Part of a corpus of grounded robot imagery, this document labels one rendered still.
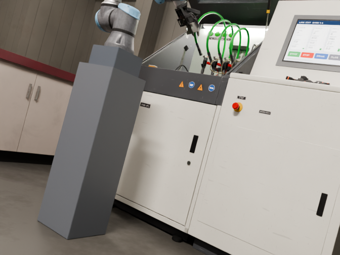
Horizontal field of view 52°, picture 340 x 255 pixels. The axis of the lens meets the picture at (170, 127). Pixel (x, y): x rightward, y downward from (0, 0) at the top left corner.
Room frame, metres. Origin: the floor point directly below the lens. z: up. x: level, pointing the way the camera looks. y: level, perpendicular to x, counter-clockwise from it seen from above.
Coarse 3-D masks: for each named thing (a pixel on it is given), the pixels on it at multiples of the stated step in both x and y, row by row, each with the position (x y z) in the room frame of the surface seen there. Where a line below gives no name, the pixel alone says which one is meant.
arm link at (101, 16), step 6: (108, 0) 1.75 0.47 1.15; (114, 0) 1.75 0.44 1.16; (120, 0) 1.78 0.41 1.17; (102, 6) 1.76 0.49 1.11; (108, 6) 1.74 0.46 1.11; (114, 6) 1.74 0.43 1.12; (102, 12) 1.76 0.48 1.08; (108, 12) 1.73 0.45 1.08; (96, 18) 1.79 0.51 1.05; (102, 18) 1.75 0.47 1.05; (96, 24) 1.81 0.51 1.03; (102, 24) 1.77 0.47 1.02; (108, 24) 1.73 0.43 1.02; (102, 30) 1.82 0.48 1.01; (108, 30) 1.78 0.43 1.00
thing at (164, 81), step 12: (144, 72) 2.24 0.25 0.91; (156, 72) 2.18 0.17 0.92; (168, 72) 2.13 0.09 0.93; (180, 72) 2.08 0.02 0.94; (192, 72) 2.03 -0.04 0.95; (156, 84) 2.17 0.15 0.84; (168, 84) 2.11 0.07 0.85; (204, 84) 1.96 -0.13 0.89; (216, 84) 1.92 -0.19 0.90; (180, 96) 2.05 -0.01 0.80; (192, 96) 2.00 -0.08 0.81; (204, 96) 1.95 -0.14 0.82; (216, 96) 1.91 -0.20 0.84
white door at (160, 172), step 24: (144, 96) 2.21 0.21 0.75; (168, 96) 2.10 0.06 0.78; (144, 120) 2.18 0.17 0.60; (168, 120) 2.07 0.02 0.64; (192, 120) 1.97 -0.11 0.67; (144, 144) 2.15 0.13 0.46; (168, 144) 2.04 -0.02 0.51; (192, 144) 1.94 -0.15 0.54; (144, 168) 2.12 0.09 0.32; (168, 168) 2.02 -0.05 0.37; (192, 168) 1.92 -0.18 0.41; (120, 192) 2.20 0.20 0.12; (144, 192) 2.09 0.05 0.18; (168, 192) 1.99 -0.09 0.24; (192, 192) 1.90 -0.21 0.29; (168, 216) 1.97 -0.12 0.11
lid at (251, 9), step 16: (192, 0) 2.58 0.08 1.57; (208, 0) 2.52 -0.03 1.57; (224, 0) 2.45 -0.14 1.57; (240, 0) 2.37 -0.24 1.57; (256, 0) 2.30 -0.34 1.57; (272, 0) 2.22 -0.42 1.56; (208, 16) 2.63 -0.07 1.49; (224, 16) 2.54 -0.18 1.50; (240, 16) 2.46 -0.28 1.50; (256, 16) 2.39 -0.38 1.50; (272, 16) 2.32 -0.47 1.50
